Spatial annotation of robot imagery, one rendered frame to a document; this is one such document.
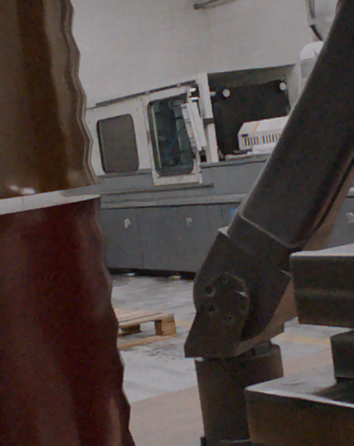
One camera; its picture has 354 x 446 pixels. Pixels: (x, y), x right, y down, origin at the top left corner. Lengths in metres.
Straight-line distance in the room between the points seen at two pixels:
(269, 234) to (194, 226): 8.94
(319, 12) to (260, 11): 3.23
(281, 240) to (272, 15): 11.20
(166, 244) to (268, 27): 2.89
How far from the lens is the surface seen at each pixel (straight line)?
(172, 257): 10.14
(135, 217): 10.65
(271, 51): 12.03
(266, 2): 12.04
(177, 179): 9.81
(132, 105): 10.48
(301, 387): 0.41
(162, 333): 7.10
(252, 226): 0.79
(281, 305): 0.80
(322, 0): 8.95
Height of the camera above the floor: 1.12
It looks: 3 degrees down
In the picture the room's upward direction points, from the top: 8 degrees counter-clockwise
